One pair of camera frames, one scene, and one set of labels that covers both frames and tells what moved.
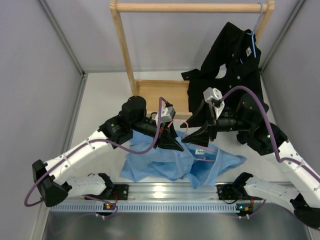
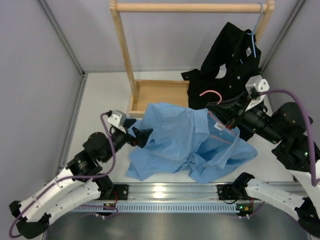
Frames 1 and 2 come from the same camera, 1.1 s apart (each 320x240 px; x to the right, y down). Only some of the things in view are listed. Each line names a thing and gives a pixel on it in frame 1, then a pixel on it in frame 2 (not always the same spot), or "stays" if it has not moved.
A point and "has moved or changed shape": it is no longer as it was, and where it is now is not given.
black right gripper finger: (202, 117) -> (232, 103)
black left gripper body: (147, 126) -> (119, 139)
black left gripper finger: (168, 141) -> (142, 136)
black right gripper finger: (200, 137) -> (231, 118)
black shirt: (232, 59) stays
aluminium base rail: (163, 191) stays
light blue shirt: (201, 165) has moved or changed shape
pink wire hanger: (185, 136) has moved or changed shape
